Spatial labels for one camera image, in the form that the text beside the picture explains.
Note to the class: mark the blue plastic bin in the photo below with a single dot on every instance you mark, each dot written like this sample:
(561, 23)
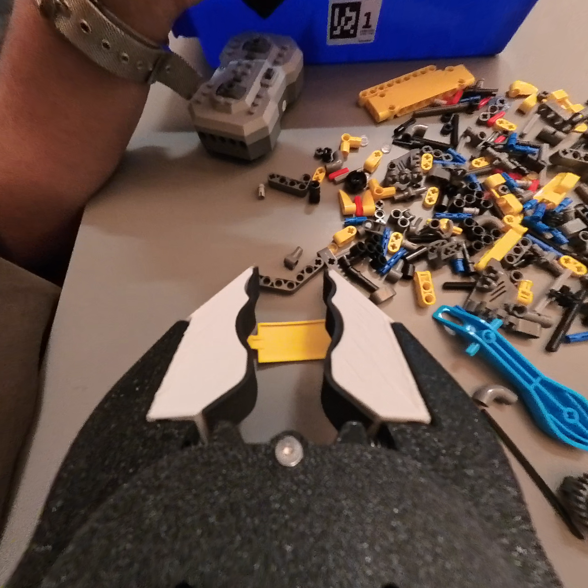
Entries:
(436, 27)

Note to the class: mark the yellow perforated long panel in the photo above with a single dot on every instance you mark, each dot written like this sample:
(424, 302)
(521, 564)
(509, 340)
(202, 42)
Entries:
(413, 94)

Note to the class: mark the small grey connector peg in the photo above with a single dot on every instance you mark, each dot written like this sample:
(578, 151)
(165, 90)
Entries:
(293, 258)

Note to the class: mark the long black axle rod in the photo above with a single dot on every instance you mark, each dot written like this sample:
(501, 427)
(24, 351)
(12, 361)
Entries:
(533, 477)

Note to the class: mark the blue brick separator tool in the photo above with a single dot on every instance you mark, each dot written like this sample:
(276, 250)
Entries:
(528, 381)

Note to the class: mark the pile of small brick parts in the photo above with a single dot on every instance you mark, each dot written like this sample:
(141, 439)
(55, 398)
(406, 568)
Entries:
(459, 211)

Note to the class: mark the grey battery box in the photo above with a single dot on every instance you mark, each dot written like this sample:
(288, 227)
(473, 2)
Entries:
(248, 105)

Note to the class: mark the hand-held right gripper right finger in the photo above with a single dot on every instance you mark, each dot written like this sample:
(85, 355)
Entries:
(376, 372)

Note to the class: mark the dark grey angled beam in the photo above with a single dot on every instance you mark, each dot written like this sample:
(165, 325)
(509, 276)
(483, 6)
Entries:
(294, 279)

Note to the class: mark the person's left forearm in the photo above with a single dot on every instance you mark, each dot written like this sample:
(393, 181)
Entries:
(55, 138)

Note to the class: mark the person's left hand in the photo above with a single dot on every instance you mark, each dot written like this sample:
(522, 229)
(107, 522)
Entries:
(151, 11)

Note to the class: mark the grey elbow pipe piece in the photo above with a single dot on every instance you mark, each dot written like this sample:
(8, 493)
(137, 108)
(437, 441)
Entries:
(494, 395)

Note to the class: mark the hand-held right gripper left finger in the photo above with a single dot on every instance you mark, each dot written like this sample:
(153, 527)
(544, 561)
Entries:
(202, 367)

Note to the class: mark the yellow curved panel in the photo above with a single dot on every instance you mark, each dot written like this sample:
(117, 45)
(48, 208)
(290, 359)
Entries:
(289, 340)

